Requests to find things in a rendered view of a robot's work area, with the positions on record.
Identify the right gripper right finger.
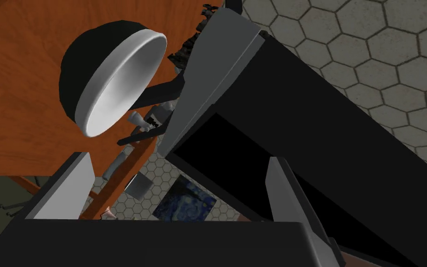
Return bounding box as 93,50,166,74
265,156,348,267

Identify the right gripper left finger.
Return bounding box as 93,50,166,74
13,151,96,221

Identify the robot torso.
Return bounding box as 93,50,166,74
117,0,427,267

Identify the dark blue painting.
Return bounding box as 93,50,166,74
152,174,218,223

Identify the orange wooden table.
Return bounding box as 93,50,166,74
0,0,226,220

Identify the black bowl with white inside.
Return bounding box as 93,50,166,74
58,20,168,139

